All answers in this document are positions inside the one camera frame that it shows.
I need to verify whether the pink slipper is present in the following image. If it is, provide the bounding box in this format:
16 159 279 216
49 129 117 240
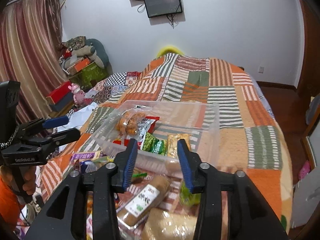
298 160 311 180

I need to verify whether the blue snack bag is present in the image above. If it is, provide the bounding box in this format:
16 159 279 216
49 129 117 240
80 160 98 174

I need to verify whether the fried buns clear bag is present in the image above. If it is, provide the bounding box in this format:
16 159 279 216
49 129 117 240
115 109 146 136

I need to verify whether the patchwork striped bed quilt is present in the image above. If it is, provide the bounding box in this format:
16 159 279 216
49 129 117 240
41 53 292 239

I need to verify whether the orange cracker pack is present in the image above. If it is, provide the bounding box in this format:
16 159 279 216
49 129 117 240
167 133 191 159

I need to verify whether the green peas snack bag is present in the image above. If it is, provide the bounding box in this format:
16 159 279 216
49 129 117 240
140 132 168 156

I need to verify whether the pink bunny toy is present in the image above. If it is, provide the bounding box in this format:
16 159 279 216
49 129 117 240
68 83 85 105

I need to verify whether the grey stuffed pillow pile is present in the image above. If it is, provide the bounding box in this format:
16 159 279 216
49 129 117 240
62 36 109 69

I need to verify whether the orange cardboard box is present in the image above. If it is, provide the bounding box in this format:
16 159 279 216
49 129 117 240
67 58 91 75

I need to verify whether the orange sleeve forearm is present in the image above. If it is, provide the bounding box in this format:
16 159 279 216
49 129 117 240
0 179 24 231

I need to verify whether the white plastic bag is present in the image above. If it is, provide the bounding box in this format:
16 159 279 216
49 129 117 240
53 102 98 133

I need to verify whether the wooden door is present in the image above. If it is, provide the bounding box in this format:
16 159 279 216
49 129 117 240
297 0 319 96

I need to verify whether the red striped curtain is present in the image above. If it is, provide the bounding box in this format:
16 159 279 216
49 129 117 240
1 0 67 122

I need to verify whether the small black wall monitor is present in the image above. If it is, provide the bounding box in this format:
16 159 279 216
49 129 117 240
144 0 183 18

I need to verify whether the brown biscuit roll pack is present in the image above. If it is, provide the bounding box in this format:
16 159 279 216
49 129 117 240
117 175 172 230

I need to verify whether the red white snack bag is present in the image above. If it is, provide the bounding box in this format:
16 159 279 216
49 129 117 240
112 116 160 147

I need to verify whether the person left hand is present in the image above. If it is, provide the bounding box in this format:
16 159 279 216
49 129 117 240
1 165 36 196

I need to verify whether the yellow hoop behind bed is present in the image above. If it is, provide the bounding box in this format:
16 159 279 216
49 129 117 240
156 45 184 57

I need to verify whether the clear plastic storage bin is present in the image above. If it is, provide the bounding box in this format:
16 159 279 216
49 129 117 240
92 100 220 166

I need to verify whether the green patterned box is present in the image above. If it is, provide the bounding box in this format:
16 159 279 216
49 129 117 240
73 62 108 90

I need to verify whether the red gift box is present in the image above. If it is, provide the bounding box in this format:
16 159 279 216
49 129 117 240
46 81 72 105

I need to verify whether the green jelly cup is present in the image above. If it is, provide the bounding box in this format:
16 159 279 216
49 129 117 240
179 181 201 207

